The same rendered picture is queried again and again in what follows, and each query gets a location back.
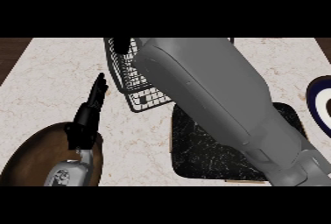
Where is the navy and white plate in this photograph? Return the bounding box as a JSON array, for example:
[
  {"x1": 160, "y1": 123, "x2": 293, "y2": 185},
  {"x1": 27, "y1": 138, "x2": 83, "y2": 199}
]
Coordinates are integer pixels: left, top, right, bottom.
[{"x1": 305, "y1": 74, "x2": 331, "y2": 140}]

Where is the brown wooden round board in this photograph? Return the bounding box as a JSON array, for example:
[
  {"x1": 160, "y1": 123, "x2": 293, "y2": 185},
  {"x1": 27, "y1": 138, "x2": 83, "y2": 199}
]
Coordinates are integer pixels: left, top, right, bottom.
[{"x1": 0, "y1": 122, "x2": 105, "y2": 187}]

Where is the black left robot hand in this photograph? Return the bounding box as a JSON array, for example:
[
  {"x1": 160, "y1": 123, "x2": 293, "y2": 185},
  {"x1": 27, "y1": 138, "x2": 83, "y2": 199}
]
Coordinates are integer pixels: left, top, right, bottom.
[{"x1": 64, "y1": 72, "x2": 110, "y2": 151}]

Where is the black marble tray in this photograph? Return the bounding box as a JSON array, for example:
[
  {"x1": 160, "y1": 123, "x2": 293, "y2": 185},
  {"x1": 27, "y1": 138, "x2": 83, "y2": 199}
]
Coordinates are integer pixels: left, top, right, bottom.
[{"x1": 170, "y1": 101, "x2": 308, "y2": 182}]

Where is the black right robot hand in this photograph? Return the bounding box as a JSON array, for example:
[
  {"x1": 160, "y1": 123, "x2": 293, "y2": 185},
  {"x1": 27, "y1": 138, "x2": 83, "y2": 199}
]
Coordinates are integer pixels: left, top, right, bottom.
[{"x1": 113, "y1": 37, "x2": 132, "y2": 55}]

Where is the black wire tiered basket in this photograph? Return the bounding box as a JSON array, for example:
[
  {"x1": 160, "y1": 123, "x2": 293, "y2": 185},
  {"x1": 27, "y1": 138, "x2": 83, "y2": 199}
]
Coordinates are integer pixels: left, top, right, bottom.
[{"x1": 104, "y1": 37, "x2": 235, "y2": 114}]

